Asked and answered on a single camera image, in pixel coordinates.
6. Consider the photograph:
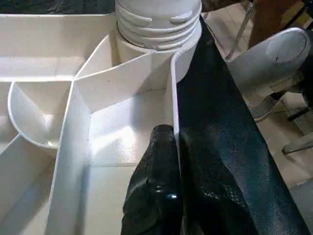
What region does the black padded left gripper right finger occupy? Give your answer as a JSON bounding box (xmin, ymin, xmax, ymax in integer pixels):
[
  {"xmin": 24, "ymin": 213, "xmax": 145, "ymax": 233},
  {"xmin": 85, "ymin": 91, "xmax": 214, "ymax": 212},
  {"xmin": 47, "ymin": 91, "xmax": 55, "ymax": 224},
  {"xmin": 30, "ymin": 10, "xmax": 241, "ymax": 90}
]
[{"xmin": 180, "ymin": 133, "xmax": 259, "ymax": 235}]

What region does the white plastic table leg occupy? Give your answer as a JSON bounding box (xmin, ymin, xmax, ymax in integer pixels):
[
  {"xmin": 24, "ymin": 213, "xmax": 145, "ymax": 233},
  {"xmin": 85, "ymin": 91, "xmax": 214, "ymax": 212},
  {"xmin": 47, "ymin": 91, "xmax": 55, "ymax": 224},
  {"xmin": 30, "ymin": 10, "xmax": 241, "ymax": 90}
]
[{"xmin": 114, "ymin": 0, "xmax": 203, "ymax": 53}]

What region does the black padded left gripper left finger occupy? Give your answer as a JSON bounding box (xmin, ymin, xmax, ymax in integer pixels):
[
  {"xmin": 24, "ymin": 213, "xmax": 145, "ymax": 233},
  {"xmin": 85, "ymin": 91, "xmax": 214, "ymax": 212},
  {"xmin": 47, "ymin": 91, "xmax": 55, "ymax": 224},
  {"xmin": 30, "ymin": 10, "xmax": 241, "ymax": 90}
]
[{"xmin": 121, "ymin": 124, "xmax": 183, "ymax": 235}]

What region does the white plastic table top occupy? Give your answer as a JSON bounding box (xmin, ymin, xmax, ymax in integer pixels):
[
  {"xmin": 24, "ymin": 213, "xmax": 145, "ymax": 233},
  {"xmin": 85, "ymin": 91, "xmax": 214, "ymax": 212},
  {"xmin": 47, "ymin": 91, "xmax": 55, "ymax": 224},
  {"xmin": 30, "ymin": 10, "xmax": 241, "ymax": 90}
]
[{"xmin": 0, "ymin": 13, "xmax": 203, "ymax": 235}]

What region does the thin silver metal bar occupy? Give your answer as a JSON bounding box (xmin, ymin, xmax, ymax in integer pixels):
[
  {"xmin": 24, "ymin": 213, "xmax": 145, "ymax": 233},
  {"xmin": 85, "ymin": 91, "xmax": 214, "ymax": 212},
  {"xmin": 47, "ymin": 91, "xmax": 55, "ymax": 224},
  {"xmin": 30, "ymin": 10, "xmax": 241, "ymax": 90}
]
[{"xmin": 226, "ymin": 2, "xmax": 255, "ymax": 61}]

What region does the black padded mat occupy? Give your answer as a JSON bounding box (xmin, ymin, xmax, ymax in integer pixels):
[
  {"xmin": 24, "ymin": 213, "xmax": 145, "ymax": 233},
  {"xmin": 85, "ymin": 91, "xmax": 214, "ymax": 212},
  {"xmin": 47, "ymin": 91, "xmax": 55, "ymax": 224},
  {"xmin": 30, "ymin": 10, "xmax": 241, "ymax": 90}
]
[{"xmin": 0, "ymin": 0, "xmax": 312, "ymax": 235}]

